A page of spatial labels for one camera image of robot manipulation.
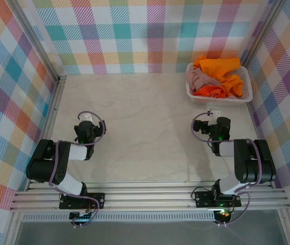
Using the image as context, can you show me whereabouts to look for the slotted grey cable duct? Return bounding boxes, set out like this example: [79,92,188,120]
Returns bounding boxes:
[21,213,216,222]

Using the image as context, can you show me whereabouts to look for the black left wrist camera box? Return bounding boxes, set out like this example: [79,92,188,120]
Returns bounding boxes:
[79,119,96,133]

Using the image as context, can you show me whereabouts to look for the aluminium mounting rail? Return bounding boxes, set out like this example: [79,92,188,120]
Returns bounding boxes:
[9,180,290,213]

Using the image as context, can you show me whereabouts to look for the red-orange shorts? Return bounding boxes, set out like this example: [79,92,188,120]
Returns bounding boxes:
[192,85,229,100]

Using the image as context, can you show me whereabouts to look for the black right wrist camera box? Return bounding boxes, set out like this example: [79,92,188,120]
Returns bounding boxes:
[216,116,231,136]

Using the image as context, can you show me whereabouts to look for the aluminium frame post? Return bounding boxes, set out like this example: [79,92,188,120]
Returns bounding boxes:
[239,0,287,69]
[11,0,68,82]

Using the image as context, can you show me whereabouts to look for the controller board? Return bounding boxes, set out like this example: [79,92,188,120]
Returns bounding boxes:
[215,209,231,223]
[69,211,94,222]

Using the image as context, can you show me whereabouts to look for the left controller board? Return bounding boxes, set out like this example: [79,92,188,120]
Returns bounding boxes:
[69,211,94,222]

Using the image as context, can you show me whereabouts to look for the white plastic basket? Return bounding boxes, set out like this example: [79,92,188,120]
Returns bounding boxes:
[185,62,253,105]

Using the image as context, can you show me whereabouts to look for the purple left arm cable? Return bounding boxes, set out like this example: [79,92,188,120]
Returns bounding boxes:
[48,111,107,228]

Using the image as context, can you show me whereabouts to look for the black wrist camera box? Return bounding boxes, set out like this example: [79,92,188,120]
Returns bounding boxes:
[216,116,231,136]
[79,119,96,133]

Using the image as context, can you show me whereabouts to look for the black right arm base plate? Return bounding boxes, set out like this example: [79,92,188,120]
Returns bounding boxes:
[194,191,242,209]

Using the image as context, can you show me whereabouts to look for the yellow-orange shorts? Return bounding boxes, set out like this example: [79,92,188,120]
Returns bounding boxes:
[194,56,245,97]

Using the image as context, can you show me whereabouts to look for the pink shorts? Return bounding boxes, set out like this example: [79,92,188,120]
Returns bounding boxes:
[187,66,222,95]

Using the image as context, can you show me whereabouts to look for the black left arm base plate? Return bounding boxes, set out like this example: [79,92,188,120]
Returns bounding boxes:
[59,192,106,210]

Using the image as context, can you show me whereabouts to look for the right controller board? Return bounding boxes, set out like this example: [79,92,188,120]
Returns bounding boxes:
[215,209,231,223]

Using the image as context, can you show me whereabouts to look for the aluminium table side rail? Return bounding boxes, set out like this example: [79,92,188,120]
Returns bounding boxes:
[29,75,68,185]

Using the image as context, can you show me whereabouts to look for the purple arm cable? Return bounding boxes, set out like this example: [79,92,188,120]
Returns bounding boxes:
[191,112,261,228]
[48,111,107,228]

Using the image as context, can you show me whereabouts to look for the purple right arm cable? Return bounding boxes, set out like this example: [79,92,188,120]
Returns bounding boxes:
[191,112,261,228]

